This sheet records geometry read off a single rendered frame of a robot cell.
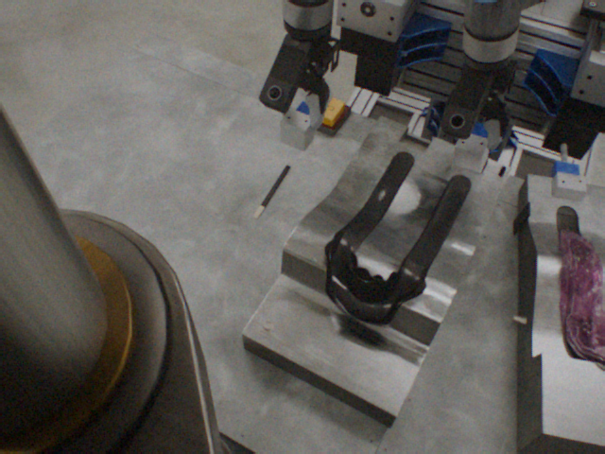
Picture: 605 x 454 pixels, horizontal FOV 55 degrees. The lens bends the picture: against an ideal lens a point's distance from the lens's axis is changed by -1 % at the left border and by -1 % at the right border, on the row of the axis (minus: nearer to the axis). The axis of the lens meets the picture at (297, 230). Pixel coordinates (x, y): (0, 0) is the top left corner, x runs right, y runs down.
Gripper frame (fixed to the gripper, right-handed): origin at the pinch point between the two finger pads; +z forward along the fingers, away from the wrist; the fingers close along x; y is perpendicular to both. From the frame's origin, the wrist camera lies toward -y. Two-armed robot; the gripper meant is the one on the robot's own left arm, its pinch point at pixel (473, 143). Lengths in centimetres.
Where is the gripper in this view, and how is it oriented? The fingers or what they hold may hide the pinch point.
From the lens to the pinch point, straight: 107.5
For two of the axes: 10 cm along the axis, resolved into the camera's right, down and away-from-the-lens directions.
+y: 4.8, -8.0, 3.7
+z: 1.8, 5.0, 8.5
